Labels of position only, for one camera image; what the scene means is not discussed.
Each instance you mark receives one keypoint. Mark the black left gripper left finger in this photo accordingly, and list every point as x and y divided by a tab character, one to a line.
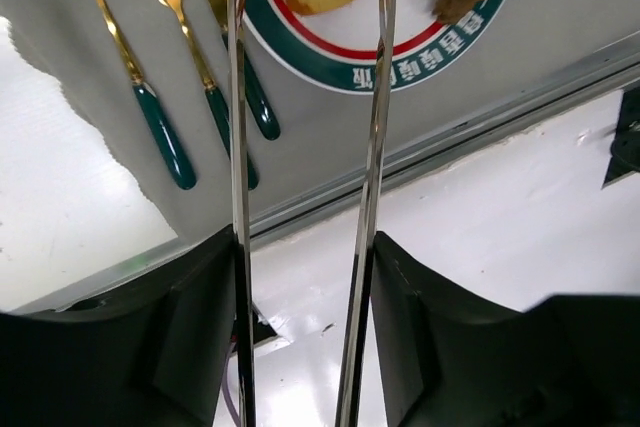
150	352

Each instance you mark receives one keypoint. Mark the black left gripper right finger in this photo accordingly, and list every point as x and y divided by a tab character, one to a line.
449	357

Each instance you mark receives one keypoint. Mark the metal tongs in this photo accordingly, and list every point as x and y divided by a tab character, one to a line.
348	399

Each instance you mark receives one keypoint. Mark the grey placemat cloth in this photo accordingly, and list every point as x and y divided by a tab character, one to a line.
321	151

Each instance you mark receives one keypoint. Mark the white plate teal rim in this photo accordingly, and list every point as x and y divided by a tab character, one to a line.
337	50

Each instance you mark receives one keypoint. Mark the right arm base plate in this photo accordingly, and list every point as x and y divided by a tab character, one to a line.
624	150

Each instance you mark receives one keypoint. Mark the aluminium table rail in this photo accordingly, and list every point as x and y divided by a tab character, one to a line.
74	220

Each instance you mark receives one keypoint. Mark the gold spoon green handle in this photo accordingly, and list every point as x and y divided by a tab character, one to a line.
164	134

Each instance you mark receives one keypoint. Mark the gold knife green handle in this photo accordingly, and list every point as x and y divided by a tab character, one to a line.
264	115

